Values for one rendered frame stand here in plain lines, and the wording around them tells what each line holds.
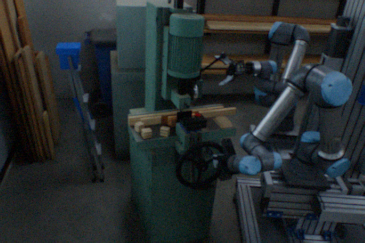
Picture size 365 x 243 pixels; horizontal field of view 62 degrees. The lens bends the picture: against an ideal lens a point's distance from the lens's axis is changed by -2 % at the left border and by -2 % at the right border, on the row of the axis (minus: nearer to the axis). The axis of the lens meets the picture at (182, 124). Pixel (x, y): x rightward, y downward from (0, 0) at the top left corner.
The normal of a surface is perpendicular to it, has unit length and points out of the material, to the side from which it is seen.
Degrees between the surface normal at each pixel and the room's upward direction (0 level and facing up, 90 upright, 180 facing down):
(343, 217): 90
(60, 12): 90
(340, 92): 83
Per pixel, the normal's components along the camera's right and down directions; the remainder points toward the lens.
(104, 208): 0.06, -0.87
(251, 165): 0.33, -0.03
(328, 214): -0.05, 0.48
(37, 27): 0.21, 0.49
